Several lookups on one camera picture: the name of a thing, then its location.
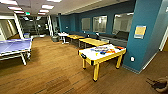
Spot yellow air hockey table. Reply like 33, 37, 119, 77
77, 43, 128, 83

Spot interior glass window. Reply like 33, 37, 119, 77
111, 12, 135, 36
91, 15, 109, 34
80, 16, 92, 33

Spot white round table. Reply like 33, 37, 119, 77
56, 31, 70, 45

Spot colourful board game box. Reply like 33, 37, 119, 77
94, 46, 125, 56

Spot grey trash bin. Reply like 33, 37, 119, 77
51, 34, 61, 44

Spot dark grey sofa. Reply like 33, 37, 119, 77
99, 30, 130, 48

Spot glass entrance doors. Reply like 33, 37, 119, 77
19, 16, 52, 37

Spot ceiling light panel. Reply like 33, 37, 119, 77
37, 9, 48, 14
6, 6, 23, 11
41, 3, 55, 10

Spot green exit sign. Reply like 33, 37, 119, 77
25, 11, 32, 16

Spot white pillar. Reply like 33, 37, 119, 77
12, 12, 25, 40

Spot blue ping pong table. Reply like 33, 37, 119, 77
0, 37, 34, 66

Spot brown bag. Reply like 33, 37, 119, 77
145, 76, 168, 94

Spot white wall outlet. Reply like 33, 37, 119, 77
129, 55, 136, 63

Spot yellow wall sign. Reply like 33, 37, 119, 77
133, 25, 148, 40

